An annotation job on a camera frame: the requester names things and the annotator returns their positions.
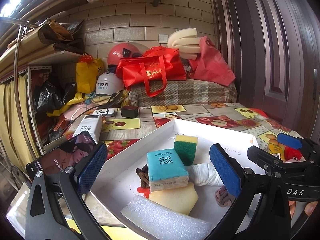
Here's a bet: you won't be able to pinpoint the white towel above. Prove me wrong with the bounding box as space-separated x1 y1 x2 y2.
185 163 223 186

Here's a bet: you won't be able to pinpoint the green yellow sponge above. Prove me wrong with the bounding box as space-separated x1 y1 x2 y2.
174 135 198 166

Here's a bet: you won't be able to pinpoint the teal tissue pack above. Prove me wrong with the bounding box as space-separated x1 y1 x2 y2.
146 148 189 192

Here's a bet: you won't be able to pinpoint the white foam sheet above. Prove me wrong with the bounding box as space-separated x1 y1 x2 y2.
121 196 212 239

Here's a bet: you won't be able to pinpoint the person's right hand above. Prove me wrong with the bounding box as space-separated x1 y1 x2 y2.
289 200 318 219

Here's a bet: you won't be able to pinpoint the beige brown braided scrunchie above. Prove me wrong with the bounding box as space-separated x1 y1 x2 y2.
215 186 236 207

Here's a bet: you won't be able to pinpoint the white shallow tray box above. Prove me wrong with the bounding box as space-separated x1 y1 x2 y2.
91 119 264 239

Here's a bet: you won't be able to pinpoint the smartphone with lit screen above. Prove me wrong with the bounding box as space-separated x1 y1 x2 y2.
26 131 97 180

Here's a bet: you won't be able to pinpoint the red bag beside table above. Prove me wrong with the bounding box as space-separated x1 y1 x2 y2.
250 108 269 119

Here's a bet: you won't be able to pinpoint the cream hexagonal foam block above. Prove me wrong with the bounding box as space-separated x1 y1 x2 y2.
149 182 199 215

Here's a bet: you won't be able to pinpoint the white power bank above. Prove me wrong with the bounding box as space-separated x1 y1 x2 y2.
73 114 103 144

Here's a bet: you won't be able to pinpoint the fruit pattern tablecloth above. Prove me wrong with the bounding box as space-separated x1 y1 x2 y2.
57 102 308 240

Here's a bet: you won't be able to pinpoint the black charger block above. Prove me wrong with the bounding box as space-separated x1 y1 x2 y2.
120 106 138 119

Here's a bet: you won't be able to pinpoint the yellow curtain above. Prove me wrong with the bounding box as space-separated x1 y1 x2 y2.
1 75 40 171

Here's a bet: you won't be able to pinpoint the black plastic bag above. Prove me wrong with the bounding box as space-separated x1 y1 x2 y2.
33 80 77 113

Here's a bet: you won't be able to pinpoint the plaid covered bench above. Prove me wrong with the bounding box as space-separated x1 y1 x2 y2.
129 79 238 107

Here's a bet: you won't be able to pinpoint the white safety helmet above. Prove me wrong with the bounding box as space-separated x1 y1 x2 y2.
95 72 124 95

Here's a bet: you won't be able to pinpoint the yellow paper bag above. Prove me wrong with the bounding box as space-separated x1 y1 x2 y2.
76 53 104 94

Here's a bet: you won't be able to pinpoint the red plastic bag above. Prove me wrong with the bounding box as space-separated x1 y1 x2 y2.
188 36 235 86

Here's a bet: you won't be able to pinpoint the dark wooden door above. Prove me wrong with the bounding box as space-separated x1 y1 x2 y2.
214 0 319 141

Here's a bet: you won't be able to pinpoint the red tote bag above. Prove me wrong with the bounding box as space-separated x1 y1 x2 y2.
116 46 187 97

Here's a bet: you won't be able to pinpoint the pink red helmet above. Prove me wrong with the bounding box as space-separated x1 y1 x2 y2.
107 43 142 66

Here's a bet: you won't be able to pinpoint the metal shelf rack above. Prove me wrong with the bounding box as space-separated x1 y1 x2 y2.
1 17 84 166

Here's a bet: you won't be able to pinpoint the cream foam rolls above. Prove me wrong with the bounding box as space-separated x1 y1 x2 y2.
167 28 201 60

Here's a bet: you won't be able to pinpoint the white wireless charger pad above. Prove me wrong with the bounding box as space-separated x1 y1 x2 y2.
95 108 117 117

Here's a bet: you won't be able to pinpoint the white wall switch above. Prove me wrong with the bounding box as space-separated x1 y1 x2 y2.
158 34 169 44

